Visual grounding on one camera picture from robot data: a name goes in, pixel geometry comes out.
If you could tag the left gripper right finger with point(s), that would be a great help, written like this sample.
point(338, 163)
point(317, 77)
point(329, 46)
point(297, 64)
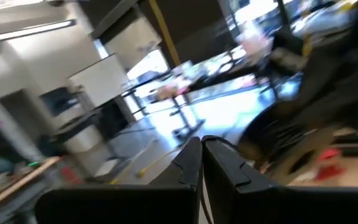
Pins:
point(222, 174)

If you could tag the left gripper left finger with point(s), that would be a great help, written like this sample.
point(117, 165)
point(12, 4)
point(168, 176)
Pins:
point(186, 169)

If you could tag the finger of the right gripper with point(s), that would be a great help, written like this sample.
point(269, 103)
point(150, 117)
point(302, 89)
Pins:
point(309, 110)

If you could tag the black plastic spool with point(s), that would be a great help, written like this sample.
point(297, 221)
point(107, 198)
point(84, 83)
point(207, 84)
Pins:
point(294, 161)

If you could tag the red tape dispenser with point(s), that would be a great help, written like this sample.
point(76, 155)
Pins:
point(329, 165)

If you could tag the white plastic bag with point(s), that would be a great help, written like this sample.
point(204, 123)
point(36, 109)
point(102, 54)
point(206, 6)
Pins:
point(168, 91)

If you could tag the black leg desk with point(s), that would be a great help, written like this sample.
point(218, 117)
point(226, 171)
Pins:
point(197, 81)

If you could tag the black equipment cart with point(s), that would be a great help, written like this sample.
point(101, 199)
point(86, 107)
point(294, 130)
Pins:
point(82, 121)

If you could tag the white whiteboard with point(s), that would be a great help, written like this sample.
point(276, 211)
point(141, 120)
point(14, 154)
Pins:
point(99, 79)

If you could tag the wooden work table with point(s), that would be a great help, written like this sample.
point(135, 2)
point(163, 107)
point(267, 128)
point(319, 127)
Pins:
point(17, 185)

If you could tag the long ceiling light bar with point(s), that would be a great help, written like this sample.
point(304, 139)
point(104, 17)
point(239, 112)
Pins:
point(26, 31)

